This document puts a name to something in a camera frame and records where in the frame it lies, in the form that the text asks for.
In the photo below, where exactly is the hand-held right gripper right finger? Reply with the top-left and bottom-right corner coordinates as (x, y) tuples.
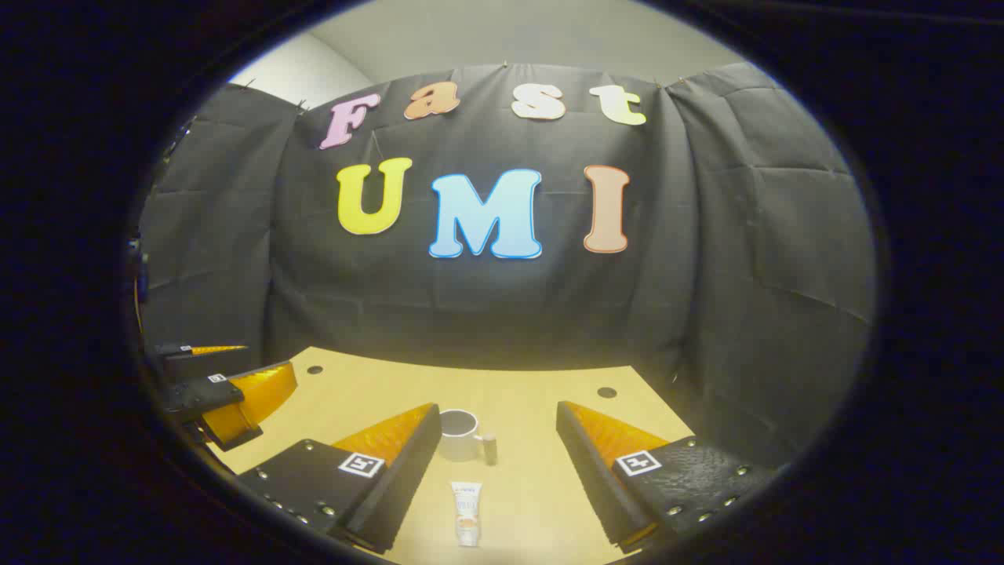
(555, 400), (786, 556)

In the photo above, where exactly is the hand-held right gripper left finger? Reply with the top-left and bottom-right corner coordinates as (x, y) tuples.
(235, 402), (443, 556)

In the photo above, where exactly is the white cup with wooden handle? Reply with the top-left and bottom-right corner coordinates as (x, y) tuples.
(437, 408), (499, 468)

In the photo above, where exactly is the white toothpaste tube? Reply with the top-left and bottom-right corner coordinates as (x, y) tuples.
(450, 480), (484, 549)

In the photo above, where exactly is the wooden desktop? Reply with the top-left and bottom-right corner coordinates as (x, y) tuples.
(208, 347), (695, 565)

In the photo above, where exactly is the black backdrop cloth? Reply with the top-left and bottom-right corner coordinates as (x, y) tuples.
(129, 61), (878, 472)

